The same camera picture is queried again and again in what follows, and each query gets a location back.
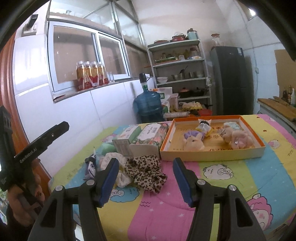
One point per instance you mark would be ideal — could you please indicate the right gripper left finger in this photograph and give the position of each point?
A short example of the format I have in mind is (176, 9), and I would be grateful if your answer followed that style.
(56, 222)

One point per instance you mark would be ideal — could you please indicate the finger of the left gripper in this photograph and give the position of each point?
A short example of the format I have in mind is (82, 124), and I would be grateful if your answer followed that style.
(40, 144)

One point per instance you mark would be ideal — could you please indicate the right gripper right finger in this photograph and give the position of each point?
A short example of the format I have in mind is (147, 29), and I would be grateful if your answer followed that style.
(236, 220)

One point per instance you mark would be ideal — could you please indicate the purple white snack packet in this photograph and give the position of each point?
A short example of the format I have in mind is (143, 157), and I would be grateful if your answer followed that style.
(91, 167)

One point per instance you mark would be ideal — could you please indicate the green sponge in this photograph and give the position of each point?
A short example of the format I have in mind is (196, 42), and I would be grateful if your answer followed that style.
(105, 148)

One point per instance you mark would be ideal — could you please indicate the floral cream cloth scrunchie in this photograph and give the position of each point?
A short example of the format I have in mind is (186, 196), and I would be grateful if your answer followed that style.
(115, 169)

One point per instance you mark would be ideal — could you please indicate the pink dress plush bunny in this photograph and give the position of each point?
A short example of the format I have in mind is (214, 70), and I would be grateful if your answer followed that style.
(237, 139)

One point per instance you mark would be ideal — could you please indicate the purple dress plush bunny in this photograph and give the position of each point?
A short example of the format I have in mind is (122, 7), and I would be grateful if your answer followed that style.
(193, 141)

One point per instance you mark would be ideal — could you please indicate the leopard print scrunchie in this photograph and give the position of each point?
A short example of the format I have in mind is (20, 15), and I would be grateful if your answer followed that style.
(146, 172)

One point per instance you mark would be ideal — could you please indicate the green printed tissue pack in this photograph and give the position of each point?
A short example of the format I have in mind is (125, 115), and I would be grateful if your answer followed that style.
(233, 125)

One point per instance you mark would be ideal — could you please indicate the person's left hand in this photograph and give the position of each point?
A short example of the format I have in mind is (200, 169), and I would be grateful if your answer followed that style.
(19, 204)

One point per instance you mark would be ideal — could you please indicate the colourful cartoon bed sheet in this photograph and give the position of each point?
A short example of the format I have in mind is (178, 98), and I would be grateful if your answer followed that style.
(236, 182)

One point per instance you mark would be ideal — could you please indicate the orange shallow cardboard box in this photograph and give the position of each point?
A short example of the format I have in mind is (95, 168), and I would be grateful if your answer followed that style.
(215, 149)

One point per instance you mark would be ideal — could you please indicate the green white tissue box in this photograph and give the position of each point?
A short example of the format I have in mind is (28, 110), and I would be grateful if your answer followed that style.
(125, 138)

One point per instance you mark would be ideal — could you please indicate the pack of drink bottles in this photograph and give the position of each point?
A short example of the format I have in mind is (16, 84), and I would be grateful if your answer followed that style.
(90, 75)

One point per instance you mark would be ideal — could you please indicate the red plastic basin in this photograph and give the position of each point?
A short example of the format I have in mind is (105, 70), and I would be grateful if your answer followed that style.
(205, 112)

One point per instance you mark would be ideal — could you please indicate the floral tissue box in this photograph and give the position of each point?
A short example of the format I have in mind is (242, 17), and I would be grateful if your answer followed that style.
(149, 141)

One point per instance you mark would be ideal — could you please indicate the blue water jug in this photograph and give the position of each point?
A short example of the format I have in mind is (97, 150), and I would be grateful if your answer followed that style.
(148, 104)

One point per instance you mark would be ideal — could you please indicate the wooden cutting board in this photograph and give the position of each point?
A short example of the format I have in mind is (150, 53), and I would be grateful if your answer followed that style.
(280, 107)

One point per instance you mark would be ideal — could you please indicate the black refrigerator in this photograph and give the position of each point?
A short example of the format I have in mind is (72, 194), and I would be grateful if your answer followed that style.
(233, 88)

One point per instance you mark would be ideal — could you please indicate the metal storage shelf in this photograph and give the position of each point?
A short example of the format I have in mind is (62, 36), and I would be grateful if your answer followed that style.
(182, 66)

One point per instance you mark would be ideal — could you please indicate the glass jar red lid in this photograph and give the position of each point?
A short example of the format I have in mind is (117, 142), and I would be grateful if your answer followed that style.
(216, 40)

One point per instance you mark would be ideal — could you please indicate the cardboard wall sheet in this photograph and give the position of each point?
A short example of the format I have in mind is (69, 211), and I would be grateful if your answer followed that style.
(285, 70)

